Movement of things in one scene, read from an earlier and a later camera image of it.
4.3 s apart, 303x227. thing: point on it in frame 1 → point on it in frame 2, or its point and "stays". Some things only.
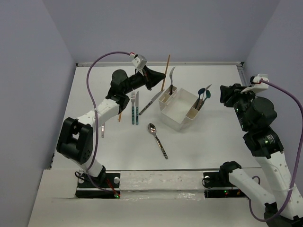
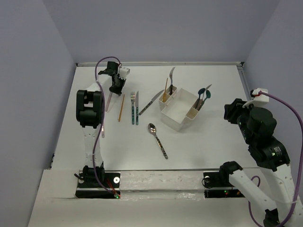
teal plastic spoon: x=200 y=91 stays
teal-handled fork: x=132 y=98 stays
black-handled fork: x=171 y=87 stays
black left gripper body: x=139 y=80 → x=117 y=88
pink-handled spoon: x=202 y=100 stays
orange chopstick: x=167 y=66 → x=164 y=95
